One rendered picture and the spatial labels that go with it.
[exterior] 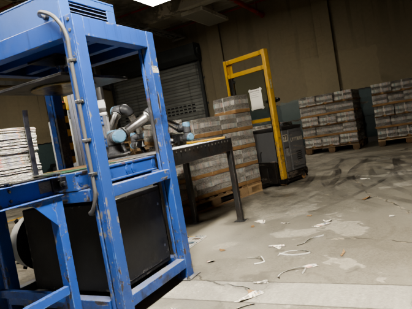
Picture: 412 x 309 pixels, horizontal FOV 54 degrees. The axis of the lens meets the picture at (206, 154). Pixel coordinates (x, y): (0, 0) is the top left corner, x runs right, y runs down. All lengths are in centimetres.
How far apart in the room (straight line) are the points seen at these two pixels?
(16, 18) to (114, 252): 141
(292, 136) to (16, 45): 420
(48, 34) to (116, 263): 118
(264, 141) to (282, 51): 572
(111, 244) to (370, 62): 935
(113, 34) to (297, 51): 906
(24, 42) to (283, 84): 932
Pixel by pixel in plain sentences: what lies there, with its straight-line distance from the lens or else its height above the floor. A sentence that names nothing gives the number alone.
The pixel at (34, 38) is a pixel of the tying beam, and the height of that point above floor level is 149.
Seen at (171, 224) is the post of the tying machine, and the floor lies 35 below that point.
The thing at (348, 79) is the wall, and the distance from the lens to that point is 1081.
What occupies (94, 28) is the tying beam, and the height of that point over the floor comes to 150.
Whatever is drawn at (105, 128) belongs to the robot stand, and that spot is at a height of 109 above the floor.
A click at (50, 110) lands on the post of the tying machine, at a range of 312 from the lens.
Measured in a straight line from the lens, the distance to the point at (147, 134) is 456.
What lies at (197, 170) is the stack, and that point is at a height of 47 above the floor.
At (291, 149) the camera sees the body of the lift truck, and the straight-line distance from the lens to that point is 576.
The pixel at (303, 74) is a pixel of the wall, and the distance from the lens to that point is 1103.
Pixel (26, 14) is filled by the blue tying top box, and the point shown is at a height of 168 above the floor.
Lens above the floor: 88
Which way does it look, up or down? 3 degrees down
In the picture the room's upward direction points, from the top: 10 degrees counter-clockwise
